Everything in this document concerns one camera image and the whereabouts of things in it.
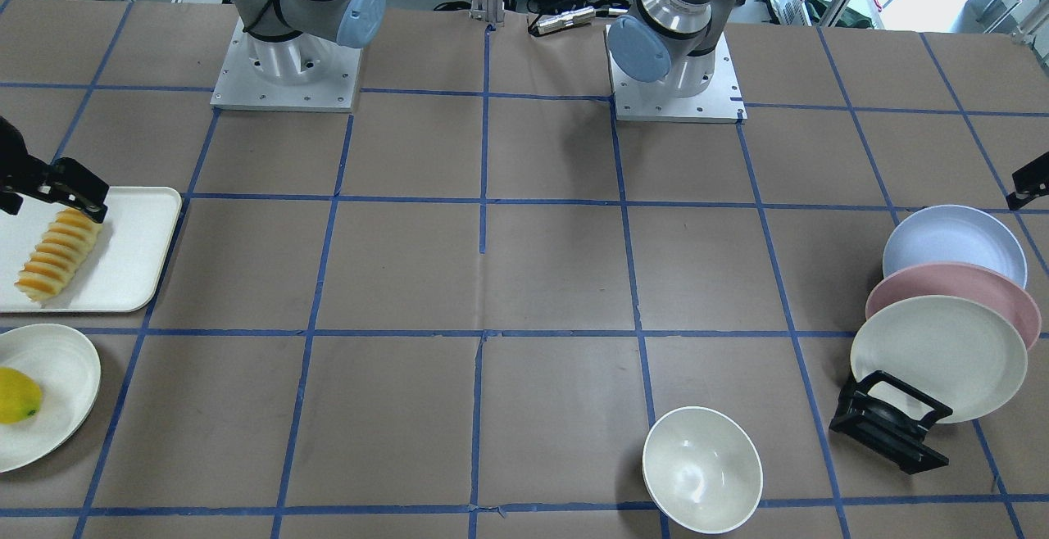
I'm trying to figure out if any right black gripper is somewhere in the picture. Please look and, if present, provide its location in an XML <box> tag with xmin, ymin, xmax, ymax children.
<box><xmin>0</xmin><ymin>117</ymin><xmax>110</xmax><ymax>223</ymax></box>

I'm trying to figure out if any striped bread loaf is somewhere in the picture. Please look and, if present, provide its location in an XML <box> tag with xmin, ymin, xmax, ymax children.
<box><xmin>14</xmin><ymin>208</ymin><xmax>102</xmax><ymax>304</ymax></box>

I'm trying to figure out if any blue plate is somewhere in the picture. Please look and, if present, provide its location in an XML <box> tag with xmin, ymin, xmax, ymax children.
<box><xmin>881</xmin><ymin>204</ymin><xmax>1028</xmax><ymax>288</ymax></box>

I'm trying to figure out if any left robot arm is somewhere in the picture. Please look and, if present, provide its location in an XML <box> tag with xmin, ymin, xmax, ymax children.
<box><xmin>607</xmin><ymin>0</ymin><xmax>1047</xmax><ymax>213</ymax></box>

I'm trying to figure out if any pink plate in rack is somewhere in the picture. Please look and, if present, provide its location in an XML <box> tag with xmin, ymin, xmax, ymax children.
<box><xmin>865</xmin><ymin>261</ymin><xmax>1042</xmax><ymax>350</ymax></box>

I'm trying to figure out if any cream plate under lemon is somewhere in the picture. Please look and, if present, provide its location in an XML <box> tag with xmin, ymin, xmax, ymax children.
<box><xmin>1</xmin><ymin>324</ymin><xmax>102</xmax><ymax>474</ymax></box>

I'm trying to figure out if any cream plate in rack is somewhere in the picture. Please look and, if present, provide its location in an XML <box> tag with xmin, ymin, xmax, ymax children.
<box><xmin>850</xmin><ymin>294</ymin><xmax>1028</xmax><ymax>424</ymax></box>

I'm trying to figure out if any white rectangular tray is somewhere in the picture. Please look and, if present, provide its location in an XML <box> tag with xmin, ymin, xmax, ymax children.
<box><xmin>1</xmin><ymin>187</ymin><xmax>183</xmax><ymax>315</ymax></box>

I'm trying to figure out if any yellow lemon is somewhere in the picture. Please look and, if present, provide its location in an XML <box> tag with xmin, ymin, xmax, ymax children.
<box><xmin>1</xmin><ymin>366</ymin><xmax>43</xmax><ymax>424</ymax></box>

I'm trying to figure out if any black dish rack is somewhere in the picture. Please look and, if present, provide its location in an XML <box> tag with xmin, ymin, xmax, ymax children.
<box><xmin>829</xmin><ymin>370</ymin><xmax>954</xmax><ymax>475</ymax></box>

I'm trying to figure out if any white ceramic bowl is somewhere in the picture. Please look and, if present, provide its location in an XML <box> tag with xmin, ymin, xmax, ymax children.
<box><xmin>642</xmin><ymin>407</ymin><xmax>765</xmax><ymax>534</ymax></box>

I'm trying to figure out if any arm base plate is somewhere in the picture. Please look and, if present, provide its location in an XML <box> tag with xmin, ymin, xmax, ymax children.
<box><xmin>211</xmin><ymin>20</ymin><xmax>364</xmax><ymax>113</ymax></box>
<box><xmin>607</xmin><ymin>35</ymin><xmax>748</xmax><ymax>124</ymax></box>

